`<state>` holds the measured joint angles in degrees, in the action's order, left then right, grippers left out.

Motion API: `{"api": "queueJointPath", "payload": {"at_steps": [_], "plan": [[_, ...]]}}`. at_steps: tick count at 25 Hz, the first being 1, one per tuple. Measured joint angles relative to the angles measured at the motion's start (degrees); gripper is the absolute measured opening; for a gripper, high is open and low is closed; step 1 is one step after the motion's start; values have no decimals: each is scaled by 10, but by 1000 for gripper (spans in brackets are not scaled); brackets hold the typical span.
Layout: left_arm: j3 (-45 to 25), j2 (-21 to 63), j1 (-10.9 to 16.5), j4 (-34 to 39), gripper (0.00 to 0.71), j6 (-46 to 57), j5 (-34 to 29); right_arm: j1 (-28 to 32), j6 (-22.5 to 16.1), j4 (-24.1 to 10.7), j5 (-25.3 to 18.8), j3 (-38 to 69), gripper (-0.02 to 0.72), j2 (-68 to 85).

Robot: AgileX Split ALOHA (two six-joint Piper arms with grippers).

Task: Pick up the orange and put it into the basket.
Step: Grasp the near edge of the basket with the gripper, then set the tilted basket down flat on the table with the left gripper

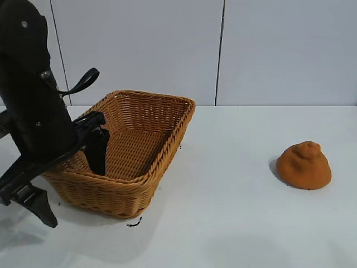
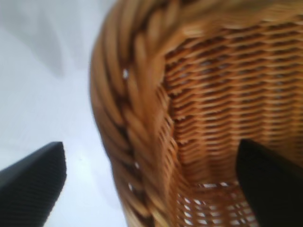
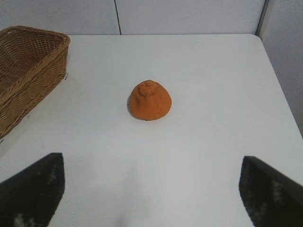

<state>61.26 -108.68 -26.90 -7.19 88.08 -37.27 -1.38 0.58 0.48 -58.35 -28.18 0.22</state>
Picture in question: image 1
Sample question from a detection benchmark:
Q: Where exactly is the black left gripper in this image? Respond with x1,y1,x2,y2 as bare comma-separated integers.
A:
0,66,110,229

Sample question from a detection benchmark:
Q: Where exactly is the brown woven wicker basket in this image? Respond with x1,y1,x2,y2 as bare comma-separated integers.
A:
41,89,197,221

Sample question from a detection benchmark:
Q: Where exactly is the black looped strap cable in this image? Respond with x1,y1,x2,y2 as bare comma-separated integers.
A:
59,68,100,96

